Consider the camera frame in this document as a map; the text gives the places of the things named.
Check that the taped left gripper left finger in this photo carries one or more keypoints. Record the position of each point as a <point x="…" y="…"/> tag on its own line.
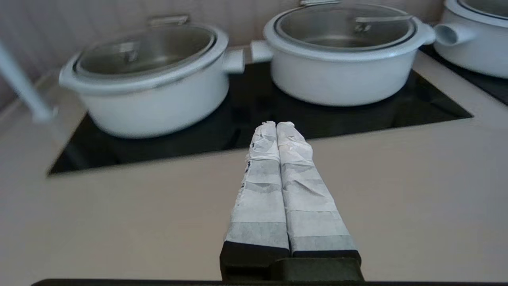
<point x="260" y="206"/>

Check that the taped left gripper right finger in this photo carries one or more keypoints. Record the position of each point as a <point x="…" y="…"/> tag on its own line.
<point x="309" y="206"/>

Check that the glass lid white rim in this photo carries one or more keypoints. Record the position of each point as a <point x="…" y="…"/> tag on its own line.
<point x="488" y="8"/>
<point x="341" y="28"/>
<point x="147" y="51"/>

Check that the white cooking pot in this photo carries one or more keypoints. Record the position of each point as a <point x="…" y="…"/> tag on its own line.
<point x="158" y="111"/>
<point x="472" y="55"/>
<point x="341" y="83"/>

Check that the black glass cooktop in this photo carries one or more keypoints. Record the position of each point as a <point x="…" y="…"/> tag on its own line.
<point x="254" y="111"/>

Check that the right black mat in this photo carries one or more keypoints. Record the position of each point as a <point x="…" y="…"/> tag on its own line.
<point x="488" y="85"/>

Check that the white pipe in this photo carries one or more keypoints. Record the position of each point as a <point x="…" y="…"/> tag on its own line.
<point x="22" y="87"/>

